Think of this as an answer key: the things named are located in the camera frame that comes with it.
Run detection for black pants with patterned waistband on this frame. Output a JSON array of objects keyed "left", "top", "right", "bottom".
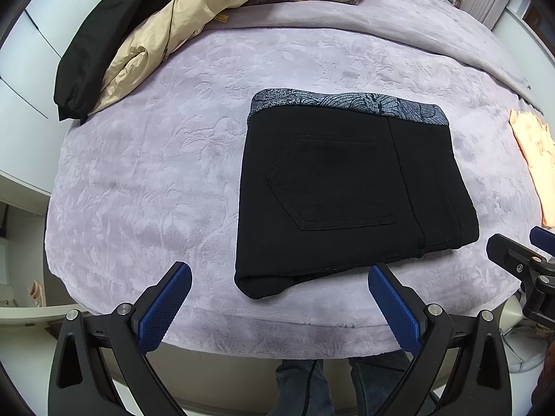
[{"left": 234, "top": 88, "right": 479, "bottom": 300}]

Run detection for peach folded cloth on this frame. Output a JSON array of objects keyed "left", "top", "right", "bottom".
[{"left": 509, "top": 110, "right": 555, "bottom": 228}]

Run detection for person's jeans legs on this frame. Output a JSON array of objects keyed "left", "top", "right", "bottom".
[{"left": 269, "top": 350, "right": 409, "bottom": 415}]

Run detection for lavender embossed blanket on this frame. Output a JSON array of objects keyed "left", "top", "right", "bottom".
[{"left": 45, "top": 0, "right": 542, "bottom": 359}]

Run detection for beige puffer jacket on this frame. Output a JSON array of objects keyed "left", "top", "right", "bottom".
[{"left": 91, "top": 0, "right": 248, "bottom": 113}]

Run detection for black jacket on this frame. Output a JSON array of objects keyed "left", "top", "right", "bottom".
[{"left": 54, "top": 0, "right": 170, "bottom": 123}]

